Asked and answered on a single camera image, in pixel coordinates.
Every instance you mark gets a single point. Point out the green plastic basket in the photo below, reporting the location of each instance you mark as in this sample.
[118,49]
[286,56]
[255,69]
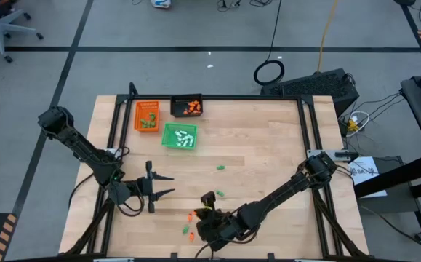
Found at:
[168,138]

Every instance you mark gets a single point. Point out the yellow plug connector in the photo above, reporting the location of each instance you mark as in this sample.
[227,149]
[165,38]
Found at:
[352,125]

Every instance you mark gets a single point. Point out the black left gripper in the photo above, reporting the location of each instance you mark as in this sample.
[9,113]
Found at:
[148,187]

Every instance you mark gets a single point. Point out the orange plastic basket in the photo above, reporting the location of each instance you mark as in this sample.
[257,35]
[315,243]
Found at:
[141,109]

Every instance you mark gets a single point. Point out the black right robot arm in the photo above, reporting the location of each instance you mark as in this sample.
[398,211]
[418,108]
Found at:
[286,189]

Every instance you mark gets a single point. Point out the yellow tape tag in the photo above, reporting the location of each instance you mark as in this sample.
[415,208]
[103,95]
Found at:
[207,207]

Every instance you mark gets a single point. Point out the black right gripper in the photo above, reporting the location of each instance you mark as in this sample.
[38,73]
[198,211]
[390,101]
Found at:
[215,225]

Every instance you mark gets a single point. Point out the white paper sign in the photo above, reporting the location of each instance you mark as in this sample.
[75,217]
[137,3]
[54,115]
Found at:
[368,174]

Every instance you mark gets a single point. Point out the black computer case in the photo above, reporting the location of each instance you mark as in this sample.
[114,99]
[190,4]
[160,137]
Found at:
[315,87]

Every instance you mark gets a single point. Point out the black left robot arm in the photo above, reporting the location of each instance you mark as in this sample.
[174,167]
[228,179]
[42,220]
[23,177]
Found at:
[83,147]

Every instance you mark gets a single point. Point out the black aluminium table frame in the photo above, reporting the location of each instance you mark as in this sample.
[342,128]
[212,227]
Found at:
[232,97]

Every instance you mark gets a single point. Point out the black plastic basket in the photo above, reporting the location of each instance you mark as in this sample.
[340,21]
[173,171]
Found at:
[177,107]

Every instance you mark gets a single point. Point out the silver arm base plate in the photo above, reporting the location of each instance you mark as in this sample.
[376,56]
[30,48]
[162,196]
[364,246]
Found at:
[111,151]
[326,153]

